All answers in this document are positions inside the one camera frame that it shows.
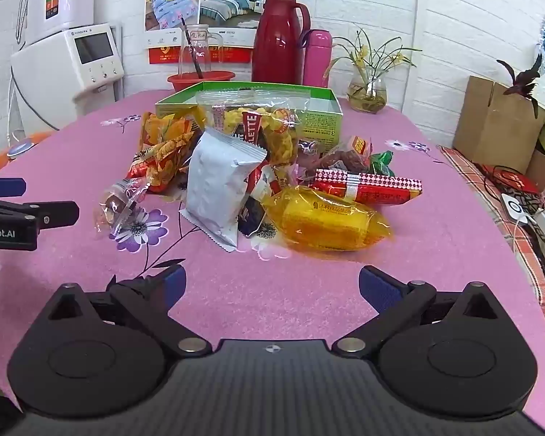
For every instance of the orange plastic basin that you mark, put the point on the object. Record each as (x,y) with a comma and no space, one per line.
(0,161)

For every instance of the glass pitcher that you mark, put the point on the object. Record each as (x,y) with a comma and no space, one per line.
(209,50)

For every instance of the red checkered sausage packet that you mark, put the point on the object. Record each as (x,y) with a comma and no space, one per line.
(372,190)

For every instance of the dark stirring stick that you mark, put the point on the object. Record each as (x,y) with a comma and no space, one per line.
(195,61)

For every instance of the clear bag of yellow snacks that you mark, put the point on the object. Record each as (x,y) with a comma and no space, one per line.
(272,131)

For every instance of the green wrapped candy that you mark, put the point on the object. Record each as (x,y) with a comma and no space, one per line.
(381,163)

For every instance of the red thermos jug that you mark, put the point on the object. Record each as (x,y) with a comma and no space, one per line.
(277,41)

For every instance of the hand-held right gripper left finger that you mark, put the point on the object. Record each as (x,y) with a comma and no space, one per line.
(175,281)

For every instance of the clear chocolate pastry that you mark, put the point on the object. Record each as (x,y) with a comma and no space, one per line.
(116,204)

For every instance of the clear packet of brown dates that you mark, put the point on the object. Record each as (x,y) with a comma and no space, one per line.
(340,156)

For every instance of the pink floral tablecloth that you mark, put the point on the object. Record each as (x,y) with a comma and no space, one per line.
(299,290)

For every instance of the dark blue snack packet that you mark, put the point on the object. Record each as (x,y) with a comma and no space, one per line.
(252,215)

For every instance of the red plastic basin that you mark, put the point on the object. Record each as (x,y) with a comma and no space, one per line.
(181,84)

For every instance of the orange red snack packet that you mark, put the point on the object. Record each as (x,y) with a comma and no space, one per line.
(159,168)

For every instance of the white charger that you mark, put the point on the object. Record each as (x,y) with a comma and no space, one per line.
(515,206)

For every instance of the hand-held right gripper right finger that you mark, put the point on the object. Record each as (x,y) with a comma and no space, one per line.
(377,288)

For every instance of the yellow corn packet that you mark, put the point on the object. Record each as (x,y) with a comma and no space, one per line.
(327,218)

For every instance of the small cardboard box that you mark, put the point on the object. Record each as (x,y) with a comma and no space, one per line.
(542,168)

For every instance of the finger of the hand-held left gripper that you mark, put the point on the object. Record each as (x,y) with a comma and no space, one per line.
(50,215)
(2,186)

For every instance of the pink thermos bottle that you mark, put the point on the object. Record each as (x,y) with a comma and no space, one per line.
(317,59)

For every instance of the silver snack packet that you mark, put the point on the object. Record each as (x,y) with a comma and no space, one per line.
(215,181)

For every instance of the white blue round lid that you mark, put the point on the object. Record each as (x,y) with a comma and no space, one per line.
(20,150)

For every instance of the red black patterned bag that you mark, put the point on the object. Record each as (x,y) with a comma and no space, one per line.
(513,181)

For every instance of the purple leaf plant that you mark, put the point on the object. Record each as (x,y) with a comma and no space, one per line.
(524,79)

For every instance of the red white snack packet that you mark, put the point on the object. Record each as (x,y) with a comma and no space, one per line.
(265,181)

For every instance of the white appliance with screen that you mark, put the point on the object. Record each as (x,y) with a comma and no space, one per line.
(45,81)

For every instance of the large cardboard box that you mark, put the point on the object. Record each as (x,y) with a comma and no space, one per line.
(486,122)

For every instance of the plant in glass vase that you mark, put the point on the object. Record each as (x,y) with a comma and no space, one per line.
(367,93)

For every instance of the green cardboard box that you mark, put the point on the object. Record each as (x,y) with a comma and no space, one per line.
(320,120)

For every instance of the orange fruit chip packet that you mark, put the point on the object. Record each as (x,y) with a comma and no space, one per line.
(163,127)

